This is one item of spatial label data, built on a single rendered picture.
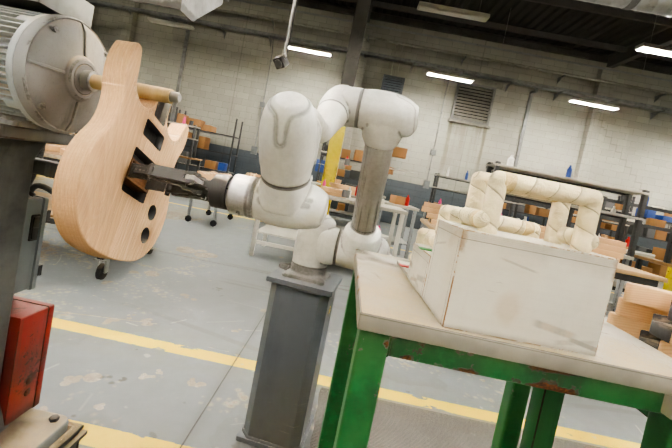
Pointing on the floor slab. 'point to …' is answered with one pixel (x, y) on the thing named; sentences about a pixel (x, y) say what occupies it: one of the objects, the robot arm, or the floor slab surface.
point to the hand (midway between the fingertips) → (141, 176)
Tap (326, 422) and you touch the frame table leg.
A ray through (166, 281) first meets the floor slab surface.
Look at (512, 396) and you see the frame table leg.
